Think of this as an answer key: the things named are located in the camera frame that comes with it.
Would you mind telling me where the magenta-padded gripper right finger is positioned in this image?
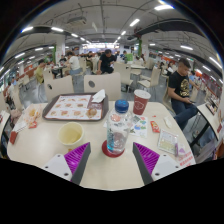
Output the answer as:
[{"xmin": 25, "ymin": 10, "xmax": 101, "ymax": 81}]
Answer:
[{"xmin": 132, "ymin": 141, "xmax": 182, "ymax": 186}]

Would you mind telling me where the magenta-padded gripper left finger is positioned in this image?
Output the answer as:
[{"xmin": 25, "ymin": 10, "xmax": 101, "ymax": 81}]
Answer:
[{"xmin": 42, "ymin": 142, "xmax": 92, "ymax": 186}]

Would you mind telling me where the clear blue-capped water bottle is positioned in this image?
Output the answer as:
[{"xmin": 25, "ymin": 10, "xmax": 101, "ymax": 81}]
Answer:
[{"xmin": 106, "ymin": 99, "xmax": 134, "ymax": 156}]

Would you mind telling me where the pale yellow paper cup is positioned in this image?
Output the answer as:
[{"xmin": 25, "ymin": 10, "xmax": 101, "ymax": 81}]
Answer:
[{"xmin": 57, "ymin": 121, "xmax": 85, "ymax": 148}]

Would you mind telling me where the clear plastic packet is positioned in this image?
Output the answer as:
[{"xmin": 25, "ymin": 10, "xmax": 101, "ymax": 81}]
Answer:
[{"xmin": 156, "ymin": 128, "xmax": 180, "ymax": 155}]

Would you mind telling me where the flat round red coaster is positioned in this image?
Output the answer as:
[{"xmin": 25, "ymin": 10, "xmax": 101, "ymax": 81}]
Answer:
[{"xmin": 101, "ymin": 139, "xmax": 126, "ymax": 159}]

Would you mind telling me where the colourful printed leaflet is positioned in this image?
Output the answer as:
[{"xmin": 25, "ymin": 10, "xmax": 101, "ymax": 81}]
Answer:
[{"xmin": 129, "ymin": 114, "xmax": 149, "ymax": 139}]

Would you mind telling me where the small red sauce packet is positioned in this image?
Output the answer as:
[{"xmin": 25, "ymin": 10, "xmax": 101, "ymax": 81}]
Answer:
[{"xmin": 149, "ymin": 120, "xmax": 161, "ymax": 134}]

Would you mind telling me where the printed paper tray liner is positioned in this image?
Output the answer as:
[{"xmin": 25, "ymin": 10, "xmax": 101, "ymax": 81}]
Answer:
[{"xmin": 44, "ymin": 94, "xmax": 103, "ymax": 121}]

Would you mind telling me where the red paper drink cup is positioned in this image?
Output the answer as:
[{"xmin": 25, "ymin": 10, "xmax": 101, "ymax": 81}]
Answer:
[{"xmin": 132, "ymin": 88, "xmax": 152, "ymax": 116}]

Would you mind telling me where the dark brown food tray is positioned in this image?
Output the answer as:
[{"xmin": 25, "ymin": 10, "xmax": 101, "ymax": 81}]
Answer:
[{"xmin": 41, "ymin": 92, "xmax": 110, "ymax": 122}]

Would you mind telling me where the crumpled food wrapper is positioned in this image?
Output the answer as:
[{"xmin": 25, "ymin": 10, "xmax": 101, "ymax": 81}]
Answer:
[{"xmin": 22, "ymin": 103, "xmax": 43, "ymax": 127}]

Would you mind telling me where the crumpled white napkin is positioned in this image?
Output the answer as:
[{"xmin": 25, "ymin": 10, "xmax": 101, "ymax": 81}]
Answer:
[{"xmin": 90, "ymin": 88, "xmax": 107, "ymax": 104}]

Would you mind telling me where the beige chair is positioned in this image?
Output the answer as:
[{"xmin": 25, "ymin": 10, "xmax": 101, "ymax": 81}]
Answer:
[
  {"xmin": 113, "ymin": 61, "xmax": 134, "ymax": 93},
  {"xmin": 137, "ymin": 66, "xmax": 162, "ymax": 92},
  {"xmin": 43, "ymin": 75, "xmax": 75, "ymax": 103},
  {"xmin": 83, "ymin": 72, "xmax": 122, "ymax": 102}
]

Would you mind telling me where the person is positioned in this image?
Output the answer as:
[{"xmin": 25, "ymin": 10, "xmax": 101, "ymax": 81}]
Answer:
[
  {"xmin": 96, "ymin": 48, "xmax": 117, "ymax": 75},
  {"xmin": 64, "ymin": 50, "xmax": 83, "ymax": 76},
  {"xmin": 167, "ymin": 58, "xmax": 200, "ymax": 131},
  {"xmin": 34, "ymin": 59, "xmax": 48, "ymax": 85}
]

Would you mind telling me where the ceiling light group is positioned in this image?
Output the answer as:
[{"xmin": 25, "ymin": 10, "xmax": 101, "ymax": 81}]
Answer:
[{"xmin": 0, "ymin": 3, "xmax": 224, "ymax": 84}]

